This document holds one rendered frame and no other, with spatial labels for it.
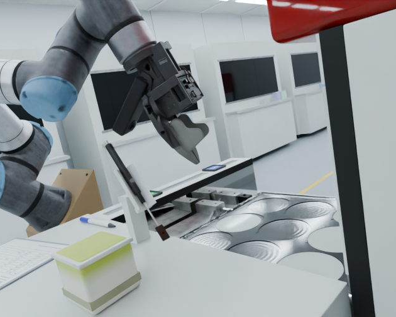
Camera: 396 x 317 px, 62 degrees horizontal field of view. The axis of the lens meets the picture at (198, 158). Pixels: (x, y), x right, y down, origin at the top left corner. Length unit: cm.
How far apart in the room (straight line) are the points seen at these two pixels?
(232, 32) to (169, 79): 674
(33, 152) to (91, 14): 58
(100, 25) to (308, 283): 48
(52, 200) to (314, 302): 86
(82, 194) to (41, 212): 13
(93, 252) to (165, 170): 376
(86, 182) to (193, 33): 551
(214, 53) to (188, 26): 122
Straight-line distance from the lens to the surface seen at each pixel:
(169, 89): 54
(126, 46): 57
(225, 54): 554
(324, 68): 33
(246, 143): 532
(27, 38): 483
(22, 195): 105
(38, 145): 109
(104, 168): 395
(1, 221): 341
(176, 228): 84
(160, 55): 56
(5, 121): 103
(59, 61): 59
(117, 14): 58
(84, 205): 109
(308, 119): 707
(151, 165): 403
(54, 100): 55
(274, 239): 65
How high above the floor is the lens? 118
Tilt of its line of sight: 10 degrees down
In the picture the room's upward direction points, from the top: 11 degrees counter-clockwise
